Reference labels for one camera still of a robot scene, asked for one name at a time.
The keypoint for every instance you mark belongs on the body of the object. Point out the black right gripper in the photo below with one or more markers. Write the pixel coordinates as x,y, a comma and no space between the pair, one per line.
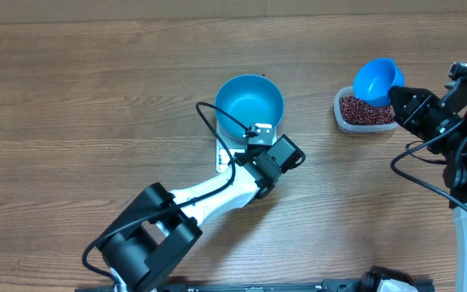
421,107

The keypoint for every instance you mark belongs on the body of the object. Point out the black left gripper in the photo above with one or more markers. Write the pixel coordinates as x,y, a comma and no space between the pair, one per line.
245,155

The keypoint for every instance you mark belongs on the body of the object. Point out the blue plastic measuring scoop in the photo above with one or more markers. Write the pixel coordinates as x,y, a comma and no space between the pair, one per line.
373,81

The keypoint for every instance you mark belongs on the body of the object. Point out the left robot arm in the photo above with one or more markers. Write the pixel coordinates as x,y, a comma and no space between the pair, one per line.
146,242

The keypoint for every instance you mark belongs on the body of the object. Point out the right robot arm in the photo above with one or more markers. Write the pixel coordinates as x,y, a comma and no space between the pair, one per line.
453,147

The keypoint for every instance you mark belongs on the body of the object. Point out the white digital kitchen scale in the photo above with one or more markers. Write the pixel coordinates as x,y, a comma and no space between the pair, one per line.
235,144

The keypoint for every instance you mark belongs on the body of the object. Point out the teal metal bowl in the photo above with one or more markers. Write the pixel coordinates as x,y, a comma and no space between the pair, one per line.
251,99

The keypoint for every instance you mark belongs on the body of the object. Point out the red adzuki beans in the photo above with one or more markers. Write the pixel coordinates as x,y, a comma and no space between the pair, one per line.
357,112

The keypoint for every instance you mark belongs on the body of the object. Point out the clear plastic container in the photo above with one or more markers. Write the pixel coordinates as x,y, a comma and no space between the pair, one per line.
348,128

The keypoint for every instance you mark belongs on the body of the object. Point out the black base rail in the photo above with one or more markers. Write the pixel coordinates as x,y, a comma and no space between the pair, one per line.
376,279

